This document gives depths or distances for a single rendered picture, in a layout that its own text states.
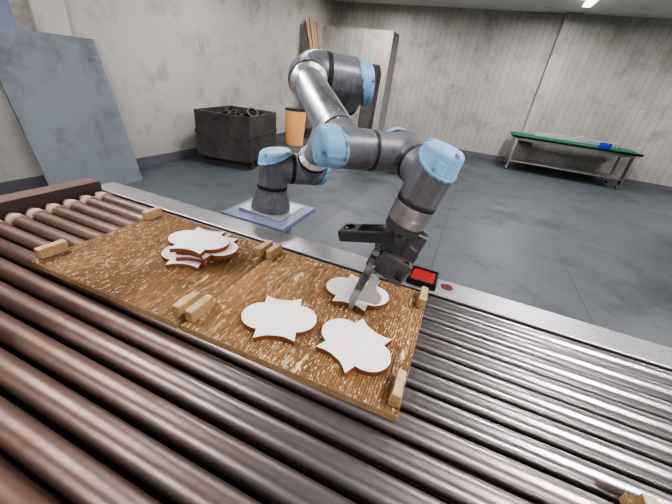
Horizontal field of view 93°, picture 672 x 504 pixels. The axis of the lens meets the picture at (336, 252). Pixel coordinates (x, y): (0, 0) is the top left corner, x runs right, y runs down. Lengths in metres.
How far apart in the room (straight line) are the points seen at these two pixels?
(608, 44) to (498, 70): 1.97
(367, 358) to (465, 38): 8.85
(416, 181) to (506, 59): 8.60
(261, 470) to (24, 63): 4.14
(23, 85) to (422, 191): 4.00
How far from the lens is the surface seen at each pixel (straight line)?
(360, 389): 0.55
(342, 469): 0.50
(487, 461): 0.57
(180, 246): 0.82
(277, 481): 0.49
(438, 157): 0.55
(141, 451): 0.54
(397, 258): 0.63
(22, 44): 4.38
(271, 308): 0.66
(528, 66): 9.14
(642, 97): 9.57
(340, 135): 0.58
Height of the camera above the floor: 1.36
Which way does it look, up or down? 28 degrees down
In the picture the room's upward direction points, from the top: 7 degrees clockwise
